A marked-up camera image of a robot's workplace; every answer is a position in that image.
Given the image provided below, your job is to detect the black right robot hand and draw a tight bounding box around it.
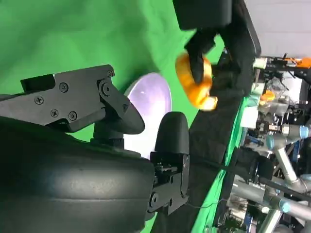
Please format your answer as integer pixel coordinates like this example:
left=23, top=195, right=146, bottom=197
left=0, top=64, right=190, bottom=233

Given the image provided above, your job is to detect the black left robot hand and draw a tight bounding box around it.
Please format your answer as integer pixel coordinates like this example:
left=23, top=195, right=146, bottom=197
left=173, top=0, right=234, bottom=84

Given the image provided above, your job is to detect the orange toy bread roll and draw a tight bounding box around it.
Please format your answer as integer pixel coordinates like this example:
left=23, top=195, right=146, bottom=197
left=174, top=52, right=218, bottom=111

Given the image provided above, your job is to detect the lilac plate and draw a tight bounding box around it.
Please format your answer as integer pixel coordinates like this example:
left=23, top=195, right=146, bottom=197
left=123, top=72, right=173, bottom=161

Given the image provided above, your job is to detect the small orange object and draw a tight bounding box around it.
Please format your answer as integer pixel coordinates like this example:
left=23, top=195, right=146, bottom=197
left=260, top=90, right=276, bottom=102

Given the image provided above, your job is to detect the orange clamp tool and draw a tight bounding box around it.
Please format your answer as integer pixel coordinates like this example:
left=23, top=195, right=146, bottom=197
left=283, top=57, right=311, bottom=68

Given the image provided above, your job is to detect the white paper box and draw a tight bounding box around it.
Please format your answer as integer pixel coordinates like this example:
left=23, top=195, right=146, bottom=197
left=242, top=106, right=258, bottom=129

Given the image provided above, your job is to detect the black table drape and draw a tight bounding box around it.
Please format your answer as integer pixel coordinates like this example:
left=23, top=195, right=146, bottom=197
left=155, top=94, right=245, bottom=233

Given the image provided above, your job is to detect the green table cloth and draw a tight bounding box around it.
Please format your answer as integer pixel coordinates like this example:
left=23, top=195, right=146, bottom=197
left=0, top=0, right=251, bottom=233

